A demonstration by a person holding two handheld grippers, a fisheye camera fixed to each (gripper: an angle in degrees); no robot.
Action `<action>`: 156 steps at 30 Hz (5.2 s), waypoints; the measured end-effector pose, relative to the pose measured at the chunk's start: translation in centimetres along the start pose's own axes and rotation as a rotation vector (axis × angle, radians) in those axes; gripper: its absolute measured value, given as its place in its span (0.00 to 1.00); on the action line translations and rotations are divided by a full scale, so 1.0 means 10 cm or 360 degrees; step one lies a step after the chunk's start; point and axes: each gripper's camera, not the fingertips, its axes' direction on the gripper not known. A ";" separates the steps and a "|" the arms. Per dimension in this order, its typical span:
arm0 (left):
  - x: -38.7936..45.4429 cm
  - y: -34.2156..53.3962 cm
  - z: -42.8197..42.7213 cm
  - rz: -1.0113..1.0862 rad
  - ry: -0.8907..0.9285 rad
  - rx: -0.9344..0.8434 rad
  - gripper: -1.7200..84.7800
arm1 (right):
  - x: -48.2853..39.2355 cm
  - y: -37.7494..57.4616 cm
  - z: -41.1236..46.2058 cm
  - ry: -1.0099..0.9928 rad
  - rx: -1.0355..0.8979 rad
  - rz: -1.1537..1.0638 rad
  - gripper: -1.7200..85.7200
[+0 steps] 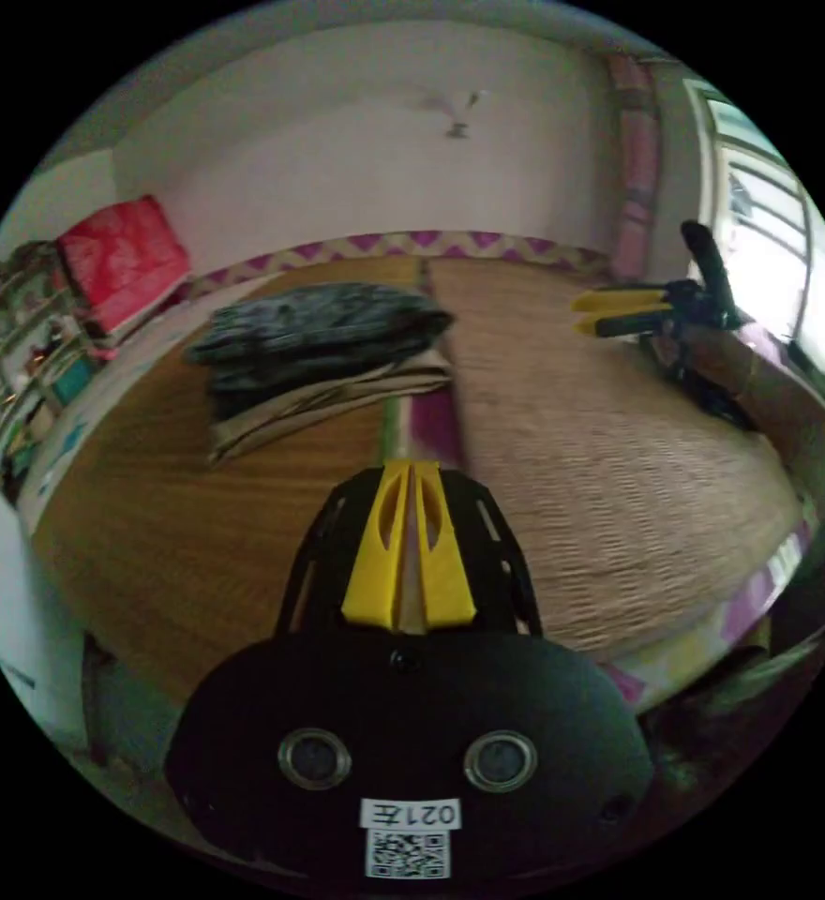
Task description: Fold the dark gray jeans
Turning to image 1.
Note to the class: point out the cluttered shelf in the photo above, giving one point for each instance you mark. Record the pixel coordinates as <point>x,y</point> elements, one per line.
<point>19,351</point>

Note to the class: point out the ceiling fan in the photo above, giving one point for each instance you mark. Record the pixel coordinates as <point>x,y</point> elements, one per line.
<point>455,112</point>

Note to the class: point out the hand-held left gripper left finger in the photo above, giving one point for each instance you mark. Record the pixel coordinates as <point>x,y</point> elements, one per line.
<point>370,576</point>

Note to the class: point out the pile of clothes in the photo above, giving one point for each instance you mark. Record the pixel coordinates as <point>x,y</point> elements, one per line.
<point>314,351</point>

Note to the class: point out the window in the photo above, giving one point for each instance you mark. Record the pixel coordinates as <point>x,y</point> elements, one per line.
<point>771,211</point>

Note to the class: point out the person's right hand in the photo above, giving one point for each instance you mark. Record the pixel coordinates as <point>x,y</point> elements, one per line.
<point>715,358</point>

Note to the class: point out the person's right forearm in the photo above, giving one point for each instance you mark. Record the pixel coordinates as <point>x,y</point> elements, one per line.
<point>799,415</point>

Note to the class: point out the pink curtain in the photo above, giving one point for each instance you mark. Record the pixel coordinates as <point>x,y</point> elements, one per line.
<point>637,162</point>

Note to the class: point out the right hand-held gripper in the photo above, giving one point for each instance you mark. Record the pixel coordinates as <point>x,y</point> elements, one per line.
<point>694,304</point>

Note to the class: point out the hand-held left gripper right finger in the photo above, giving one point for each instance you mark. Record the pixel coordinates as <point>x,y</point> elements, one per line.
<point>448,576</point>

